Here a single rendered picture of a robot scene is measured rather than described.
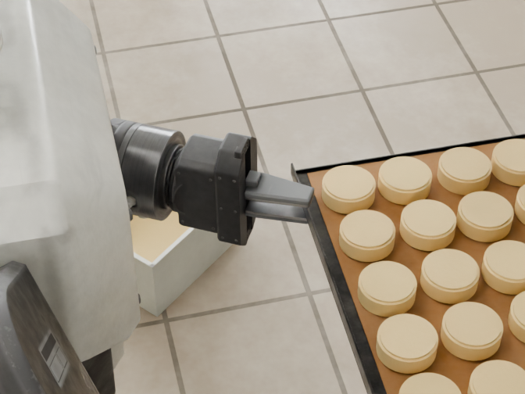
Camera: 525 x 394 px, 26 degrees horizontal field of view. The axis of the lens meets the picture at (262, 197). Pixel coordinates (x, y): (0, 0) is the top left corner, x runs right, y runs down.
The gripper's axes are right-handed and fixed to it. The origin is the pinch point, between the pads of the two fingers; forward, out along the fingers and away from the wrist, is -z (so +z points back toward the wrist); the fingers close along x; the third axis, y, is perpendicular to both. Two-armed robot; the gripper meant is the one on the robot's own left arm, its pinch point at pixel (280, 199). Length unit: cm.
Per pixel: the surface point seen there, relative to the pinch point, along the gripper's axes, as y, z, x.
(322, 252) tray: -5.9, -5.6, 0.7
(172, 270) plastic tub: 66, 42, -94
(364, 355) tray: -14.9, -11.7, -0.7
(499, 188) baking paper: 8.0, -19.3, -0.5
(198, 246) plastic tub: 74, 40, -95
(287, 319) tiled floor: 68, 19, -104
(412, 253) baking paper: -2.7, -13.1, -0.5
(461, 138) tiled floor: 133, -5, -104
